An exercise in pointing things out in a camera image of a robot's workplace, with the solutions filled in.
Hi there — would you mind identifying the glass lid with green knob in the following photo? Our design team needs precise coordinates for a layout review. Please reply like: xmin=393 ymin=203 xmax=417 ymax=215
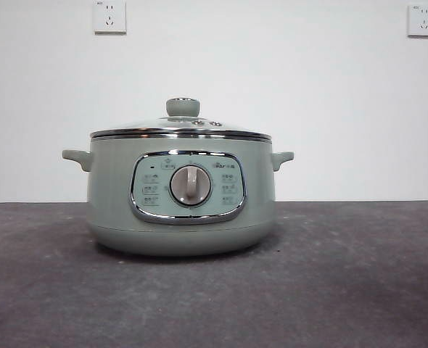
xmin=90 ymin=96 xmax=273 ymax=141

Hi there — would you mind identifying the pale green electric cooking pot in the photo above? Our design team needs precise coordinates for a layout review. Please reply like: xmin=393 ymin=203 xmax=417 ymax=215
xmin=62 ymin=136 xmax=295 ymax=257

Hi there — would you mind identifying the white wall socket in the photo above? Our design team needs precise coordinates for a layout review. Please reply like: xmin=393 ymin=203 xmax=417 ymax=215
xmin=93 ymin=0 xmax=128 ymax=36
xmin=407 ymin=4 xmax=428 ymax=38

